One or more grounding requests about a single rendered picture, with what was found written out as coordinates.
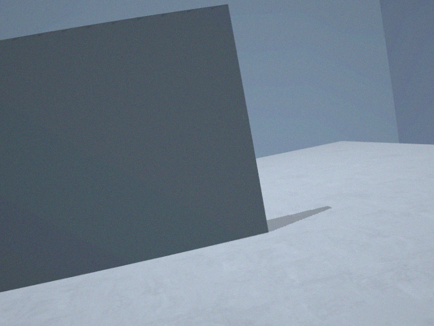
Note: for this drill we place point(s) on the dark grey flat board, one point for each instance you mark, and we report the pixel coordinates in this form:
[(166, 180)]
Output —
[(122, 142)]

